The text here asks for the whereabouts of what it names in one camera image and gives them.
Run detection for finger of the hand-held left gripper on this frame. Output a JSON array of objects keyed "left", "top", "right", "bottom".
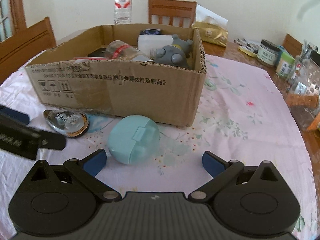
[
  {"left": 0, "top": 105, "right": 30, "bottom": 126},
  {"left": 0, "top": 111, "right": 67, "bottom": 160}
]

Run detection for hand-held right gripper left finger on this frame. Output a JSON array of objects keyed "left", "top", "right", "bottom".
[{"left": 25, "top": 149, "right": 120, "bottom": 203}]

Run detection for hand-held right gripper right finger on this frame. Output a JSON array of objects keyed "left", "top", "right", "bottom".
[{"left": 187, "top": 151, "right": 280, "bottom": 203}]

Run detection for light blue round case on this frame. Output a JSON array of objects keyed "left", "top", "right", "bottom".
[{"left": 108, "top": 115, "right": 160, "bottom": 165}]

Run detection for clear black correction tape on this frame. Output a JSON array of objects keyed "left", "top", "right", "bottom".
[{"left": 43, "top": 109, "right": 90, "bottom": 138}]

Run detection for cardboard box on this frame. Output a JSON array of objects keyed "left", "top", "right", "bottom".
[{"left": 24, "top": 24, "right": 207, "bottom": 127}]

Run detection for grey toy figure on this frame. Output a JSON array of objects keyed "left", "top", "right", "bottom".
[{"left": 153, "top": 34, "right": 193, "bottom": 69}]

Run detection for pink floral tablecloth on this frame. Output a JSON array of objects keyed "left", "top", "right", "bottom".
[{"left": 0, "top": 52, "right": 316, "bottom": 240}]

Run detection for wide wooden chair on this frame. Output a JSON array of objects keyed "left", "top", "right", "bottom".
[{"left": 0, "top": 17, "right": 57, "bottom": 78}]

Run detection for pink flat packet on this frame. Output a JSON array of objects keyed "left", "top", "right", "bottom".
[{"left": 73, "top": 56, "right": 107, "bottom": 61}]

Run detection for black wallet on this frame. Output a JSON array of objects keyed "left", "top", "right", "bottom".
[{"left": 87, "top": 47, "right": 108, "bottom": 58}]

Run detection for wooden door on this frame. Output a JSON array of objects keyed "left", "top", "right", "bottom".
[{"left": 0, "top": 0, "right": 28, "bottom": 43}]

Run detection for orange packet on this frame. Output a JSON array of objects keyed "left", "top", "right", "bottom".
[{"left": 306, "top": 112, "right": 320, "bottom": 133}]

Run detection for clear plastic bag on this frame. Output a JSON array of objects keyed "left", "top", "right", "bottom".
[{"left": 285, "top": 40, "right": 320, "bottom": 132}]

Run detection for green lid jar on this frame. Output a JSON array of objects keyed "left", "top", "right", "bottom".
[{"left": 275, "top": 52, "right": 296, "bottom": 77}]

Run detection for small printed packets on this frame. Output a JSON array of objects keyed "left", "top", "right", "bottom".
[{"left": 234, "top": 38, "right": 259, "bottom": 57}]

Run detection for glass jar dark lid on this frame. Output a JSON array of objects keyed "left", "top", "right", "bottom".
[{"left": 256, "top": 39, "right": 281, "bottom": 67}]

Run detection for small clear bottle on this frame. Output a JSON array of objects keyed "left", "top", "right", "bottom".
[{"left": 287, "top": 55, "right": 304, "bottom": 85}]

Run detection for gold foil bag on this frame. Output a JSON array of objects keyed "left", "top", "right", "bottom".
[{"left": 191, "top": 21, "right": 229, "bottom": 48}]

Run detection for tissue box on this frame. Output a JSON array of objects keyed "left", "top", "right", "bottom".
[{"left": 194, "top": 4, "right": 228, "bottom": 27}]

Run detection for clear water bottle red label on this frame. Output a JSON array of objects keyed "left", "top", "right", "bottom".
[{"left": 114, "top": 0, "right": 132, "bottom": 25}]

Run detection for wooden slat-back chair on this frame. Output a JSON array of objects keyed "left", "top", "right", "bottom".
[{"left": 148, "top": 0, "right": 197, "bottom": 28}]

